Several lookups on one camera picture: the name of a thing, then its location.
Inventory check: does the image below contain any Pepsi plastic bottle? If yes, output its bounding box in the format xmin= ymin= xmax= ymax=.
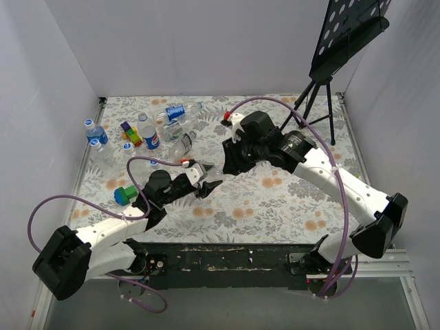
xmin=154 ymin=102 xmax=204 ymax=124
xmin=137 ymin=112 xmax=160 ymax=150

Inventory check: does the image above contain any Pocari Sweat plastic bottle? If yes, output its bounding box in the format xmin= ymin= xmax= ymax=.
xmin=85 ymin=126 xmax=109 ymax=144

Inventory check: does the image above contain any tall clear plastic bottle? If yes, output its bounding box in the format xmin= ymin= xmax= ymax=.
xmin=205 ymin=168 xmax=226 ymax=182

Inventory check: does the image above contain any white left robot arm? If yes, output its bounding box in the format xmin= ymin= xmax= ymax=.
xmin=32 ymin=162 xmax=221 ymax=300

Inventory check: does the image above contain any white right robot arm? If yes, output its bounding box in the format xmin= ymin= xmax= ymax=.
xmin=221 ymin=111 xmax=408 ymax=259

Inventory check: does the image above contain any clear bottle black label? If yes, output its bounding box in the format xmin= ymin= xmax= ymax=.
xmin=168 ymin=130 xmax=197 ymax=162

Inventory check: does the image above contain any small labelled clear bottle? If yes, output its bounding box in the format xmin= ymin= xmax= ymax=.
xmin=157 ymin=115 xmax=199 ymax=142

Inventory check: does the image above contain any blue green toy block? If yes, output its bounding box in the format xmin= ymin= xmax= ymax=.
xmin=113 ymin=185 xmax=138 ymax=206

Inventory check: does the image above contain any colourful toy block car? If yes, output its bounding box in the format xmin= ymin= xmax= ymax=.
xmin=120 ymin=121 xmax=142 ymax=147

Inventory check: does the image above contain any black music stand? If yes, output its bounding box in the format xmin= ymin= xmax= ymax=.
xmin=294 ymin=0 xmax=391 ymax=146

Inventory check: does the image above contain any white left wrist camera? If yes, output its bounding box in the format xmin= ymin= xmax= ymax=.
xmin=181 ymin=159 xmax=207 ymax=186

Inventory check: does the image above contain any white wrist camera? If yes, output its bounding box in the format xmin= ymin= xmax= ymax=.
xmin=181 ymin=159 xmax=207 ymax=186
xmin=221 ymin=111 xmax=245 ymax=144

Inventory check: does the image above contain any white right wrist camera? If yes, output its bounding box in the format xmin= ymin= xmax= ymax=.
xmin=221 ymin=111 xmax=245 ymax=144

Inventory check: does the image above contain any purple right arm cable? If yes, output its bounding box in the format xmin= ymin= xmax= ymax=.
xmin=228 ymin=96 xmax=359 ymax=298

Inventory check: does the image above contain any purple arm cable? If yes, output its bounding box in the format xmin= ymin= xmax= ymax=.
xmin=228 ymin=96 xmax=359 ymax=298
xmin=27 ymin=157 xmax=190 ymax=314

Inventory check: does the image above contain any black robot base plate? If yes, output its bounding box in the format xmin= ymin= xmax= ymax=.
xmin=134 ymin=243 xmax=333 ymax=294

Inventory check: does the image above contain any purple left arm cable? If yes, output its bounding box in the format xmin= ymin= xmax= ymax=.
xmin=27 ymin=157 xmax=190 ymax=314

